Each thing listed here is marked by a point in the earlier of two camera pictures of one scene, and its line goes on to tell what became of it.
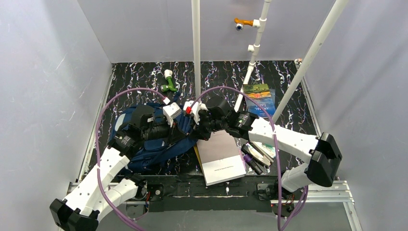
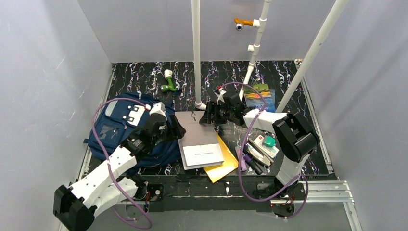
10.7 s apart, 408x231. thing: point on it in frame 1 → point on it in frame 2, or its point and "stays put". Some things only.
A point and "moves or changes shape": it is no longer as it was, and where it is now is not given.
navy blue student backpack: x=155 y=154 moves or changes shape
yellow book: x=197 y=154 → x=230 y=162
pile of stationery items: x=264 y=153 stays put
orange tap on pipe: x=244 y=21 stays put
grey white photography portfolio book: x=220 y=158 moves or changes shape
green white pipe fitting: x=168 y=74 stays put
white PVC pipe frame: x=337 y=11 stays put
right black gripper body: x=201 y=126 → x=212 y=113
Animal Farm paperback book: x=263 y=95 stays put
